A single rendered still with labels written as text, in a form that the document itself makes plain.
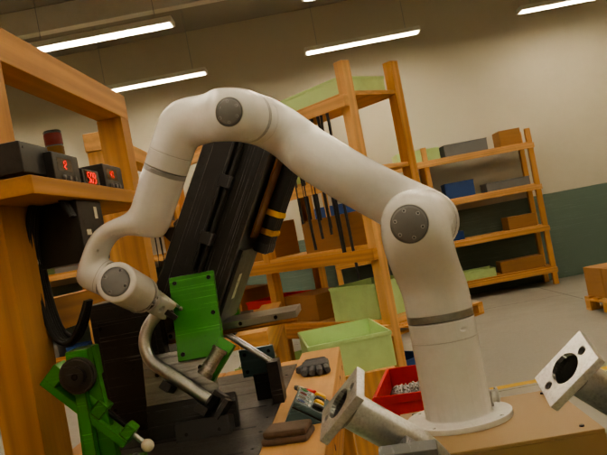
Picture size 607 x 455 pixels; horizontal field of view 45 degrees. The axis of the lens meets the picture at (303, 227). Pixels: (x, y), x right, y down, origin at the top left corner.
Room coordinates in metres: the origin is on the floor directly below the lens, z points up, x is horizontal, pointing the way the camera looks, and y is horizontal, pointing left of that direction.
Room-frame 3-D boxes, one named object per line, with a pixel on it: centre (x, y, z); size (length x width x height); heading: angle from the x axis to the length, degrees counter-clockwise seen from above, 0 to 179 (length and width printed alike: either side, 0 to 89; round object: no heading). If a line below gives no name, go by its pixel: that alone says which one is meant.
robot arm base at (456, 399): (1.33, -0.21, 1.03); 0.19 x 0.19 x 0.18
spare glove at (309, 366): (2.26, 0.05, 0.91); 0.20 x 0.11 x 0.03; 0
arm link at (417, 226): (1.31, -0.20, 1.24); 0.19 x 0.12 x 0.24; 160
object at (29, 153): (1.64, 0.59, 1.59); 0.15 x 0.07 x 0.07; 176
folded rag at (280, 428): (1.55, 0.11, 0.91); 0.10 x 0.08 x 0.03; 76
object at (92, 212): (1.82, 0.57, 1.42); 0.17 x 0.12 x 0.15; 176
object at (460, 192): (10.42, -1.77, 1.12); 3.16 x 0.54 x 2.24; 89
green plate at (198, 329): (1.84, 0.30, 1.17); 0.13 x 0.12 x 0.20; 176
